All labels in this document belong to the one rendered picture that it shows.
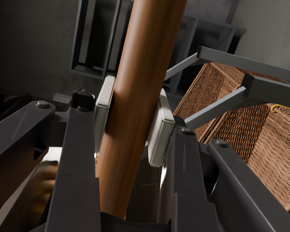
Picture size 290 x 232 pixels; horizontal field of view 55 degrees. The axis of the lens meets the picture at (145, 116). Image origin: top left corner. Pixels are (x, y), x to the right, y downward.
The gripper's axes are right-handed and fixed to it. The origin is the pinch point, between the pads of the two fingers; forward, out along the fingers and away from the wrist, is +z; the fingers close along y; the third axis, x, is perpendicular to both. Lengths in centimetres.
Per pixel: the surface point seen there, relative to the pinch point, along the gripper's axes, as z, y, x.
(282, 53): 204, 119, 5
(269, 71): 84, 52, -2
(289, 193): 57, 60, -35
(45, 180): 65, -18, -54
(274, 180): 67, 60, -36
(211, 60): 84, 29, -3
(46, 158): 67, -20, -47
